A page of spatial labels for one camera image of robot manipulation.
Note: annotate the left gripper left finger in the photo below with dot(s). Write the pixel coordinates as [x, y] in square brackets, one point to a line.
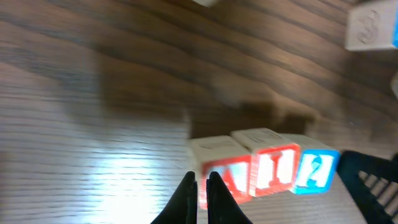
[182, 206]

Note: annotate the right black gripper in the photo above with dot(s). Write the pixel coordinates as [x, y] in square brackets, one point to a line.
[372, 183]

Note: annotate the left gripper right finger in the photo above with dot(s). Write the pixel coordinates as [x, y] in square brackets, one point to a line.
[222, 207]

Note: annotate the red A block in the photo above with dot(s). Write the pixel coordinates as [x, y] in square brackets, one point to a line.
[224, 155]

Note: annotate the blue 2 block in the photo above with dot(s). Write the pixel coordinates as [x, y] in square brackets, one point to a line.
[317, 166]

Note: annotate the red I block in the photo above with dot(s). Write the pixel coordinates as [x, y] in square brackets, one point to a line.
[274, 160]

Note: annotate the blue 5 block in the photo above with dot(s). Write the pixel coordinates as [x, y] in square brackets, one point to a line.
[372, 25]

